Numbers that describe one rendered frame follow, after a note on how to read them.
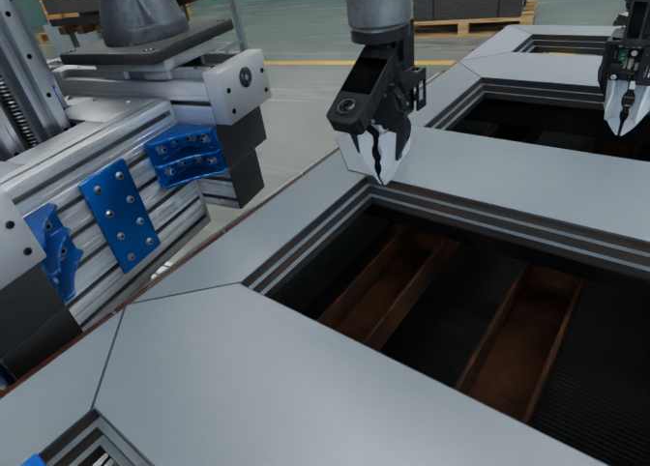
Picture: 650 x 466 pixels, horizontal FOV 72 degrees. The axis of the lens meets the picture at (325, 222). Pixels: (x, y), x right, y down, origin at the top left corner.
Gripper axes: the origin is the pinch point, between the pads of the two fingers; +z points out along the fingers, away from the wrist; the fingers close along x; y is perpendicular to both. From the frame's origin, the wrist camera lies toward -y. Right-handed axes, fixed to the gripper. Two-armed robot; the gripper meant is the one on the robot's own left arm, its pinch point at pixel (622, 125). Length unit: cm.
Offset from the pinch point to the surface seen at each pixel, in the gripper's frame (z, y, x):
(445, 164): 0.8, 19.9, -18.9
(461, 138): 0.8, 11.0, -20.2
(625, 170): 0.8, 12.5, 2.6
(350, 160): 0.7, 24.2, -32.9
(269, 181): 86, -68, -162
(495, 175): 0.8, 20.0, -11.5
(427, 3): 55, -359, -212
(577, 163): 0.8, 12.8, -2.9
